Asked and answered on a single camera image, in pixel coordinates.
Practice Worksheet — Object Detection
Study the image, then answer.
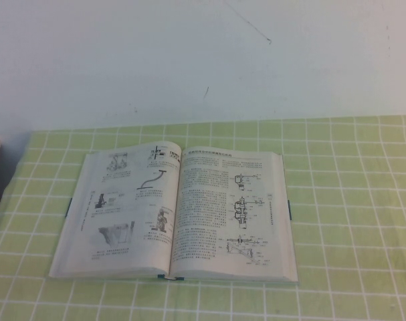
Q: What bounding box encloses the white technical book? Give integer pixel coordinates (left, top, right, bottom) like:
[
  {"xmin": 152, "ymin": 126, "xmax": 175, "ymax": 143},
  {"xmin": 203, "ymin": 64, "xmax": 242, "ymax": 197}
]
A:
[{"xmin": 47, "ymin": 140, "xmax": 301, "ymax": 286}]

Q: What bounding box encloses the green white checked tablecloth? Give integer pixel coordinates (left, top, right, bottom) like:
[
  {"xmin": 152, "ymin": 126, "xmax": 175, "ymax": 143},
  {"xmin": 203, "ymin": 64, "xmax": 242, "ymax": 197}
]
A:
[{"xmin": 0, "ymin": 114, "xmax": 406, "ymax": 321}]

